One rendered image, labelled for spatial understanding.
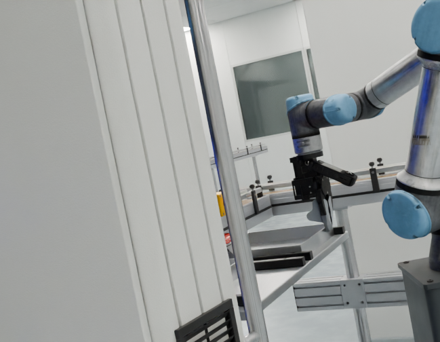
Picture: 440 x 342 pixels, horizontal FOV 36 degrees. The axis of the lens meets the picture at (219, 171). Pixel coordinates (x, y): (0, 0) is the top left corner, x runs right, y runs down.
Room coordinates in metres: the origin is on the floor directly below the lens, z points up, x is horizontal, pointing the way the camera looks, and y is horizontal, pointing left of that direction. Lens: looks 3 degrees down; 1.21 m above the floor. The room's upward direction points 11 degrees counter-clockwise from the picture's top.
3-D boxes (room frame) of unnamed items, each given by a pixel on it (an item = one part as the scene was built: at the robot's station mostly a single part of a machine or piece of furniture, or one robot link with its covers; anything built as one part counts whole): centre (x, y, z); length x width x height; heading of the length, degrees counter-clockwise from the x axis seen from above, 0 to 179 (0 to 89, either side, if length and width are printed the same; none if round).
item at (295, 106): (1.76, -0.24, 1.21); 0.09 x 0.08 x 0.11; 38
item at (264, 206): (2.42, 0.03, 0.92); 0.69 x 0.16 x 0.16; 153
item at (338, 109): (1.69, -0.32, 1.21); 0.11 x 0.11 x 0.08; 38
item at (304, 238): (1.77, -0.06, 0.90); 0.34 x 0.26 x 0.04; 63
